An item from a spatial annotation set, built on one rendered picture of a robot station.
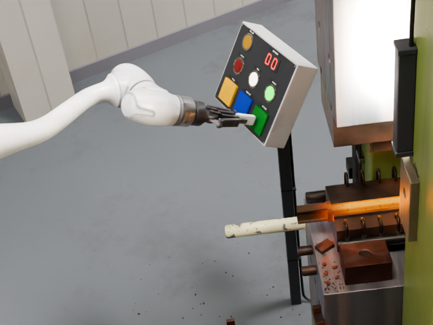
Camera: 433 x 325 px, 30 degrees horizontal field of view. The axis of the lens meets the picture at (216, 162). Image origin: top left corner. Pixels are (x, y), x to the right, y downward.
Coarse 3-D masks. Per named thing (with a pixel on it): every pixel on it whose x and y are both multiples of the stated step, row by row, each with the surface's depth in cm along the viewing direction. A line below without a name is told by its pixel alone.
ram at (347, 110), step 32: (320, 0) 185; (352, 0) 165; (384, 0) 165; (320, 32) 193; (352, 32) 170; (384, 32) 170; (320, 64) 202; (352, 64) 175; (384, 64) 175; (352, 96) 180; (384, 96) 180
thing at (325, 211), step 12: (312, 204) 217; (324, 204) 216; (336, 204) 218; (348, 204) 217; (360, 204) 216; (372, 204) 216; (384, 204) 215; (396, 204) 215; (300, 216) 217; (312, 216) 218; (324, 216) 218
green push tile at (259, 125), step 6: (258, 108) 251; (252, 114) 254; (258, 114) 251; (264, 114) 249; (258, 120) 251; (264, 120) 249; (252, 126) 253; (258, 126) 251; (264, 126) 249; (258, 132) 251
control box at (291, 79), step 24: (240, 48) 263; (264, 48) 252; (288, 48) 251; (240, 72) 261; (264, 72) 251; (288, 72) 242; (312, 72) 242; (216, 96) 272; (264, 96) 250; (288, 96) 243; (288, 120) 248; (264, 144) 249
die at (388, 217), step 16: (336, 192) 226; (352, 192) 223; (368, 192) 223; (384, 192) 222; (384, 208) 215; (336, 224) 214; (352, 224) 213; (368, 224) 212; (384, 224) 212; (400, 224) 211; (336, 240) 215
